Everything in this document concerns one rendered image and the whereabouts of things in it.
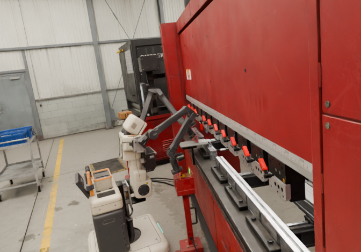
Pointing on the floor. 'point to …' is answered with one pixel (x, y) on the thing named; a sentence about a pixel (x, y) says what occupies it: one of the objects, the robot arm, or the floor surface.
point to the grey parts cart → (20, 167)
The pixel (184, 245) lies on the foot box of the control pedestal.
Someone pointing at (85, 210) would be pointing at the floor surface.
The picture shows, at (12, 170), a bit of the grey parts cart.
